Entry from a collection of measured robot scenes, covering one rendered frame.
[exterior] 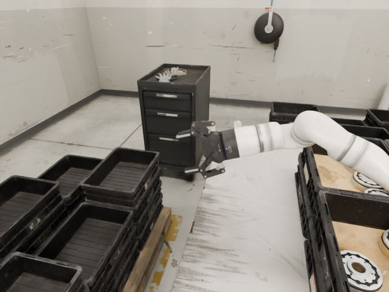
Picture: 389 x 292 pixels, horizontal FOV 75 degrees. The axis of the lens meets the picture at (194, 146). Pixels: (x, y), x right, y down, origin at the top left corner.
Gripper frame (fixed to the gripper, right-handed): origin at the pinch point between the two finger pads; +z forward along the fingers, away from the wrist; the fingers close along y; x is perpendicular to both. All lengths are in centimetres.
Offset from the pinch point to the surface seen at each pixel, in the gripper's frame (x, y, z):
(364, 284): -11, 35, -36
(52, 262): 10, 33, 58
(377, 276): -8, 36, -40
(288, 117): 156, 25, -61
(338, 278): -16.3, 28.0, -28.9
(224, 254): 9.2, 37.9, -3.6
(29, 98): 215, -46, 209
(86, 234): 45, 43, 69
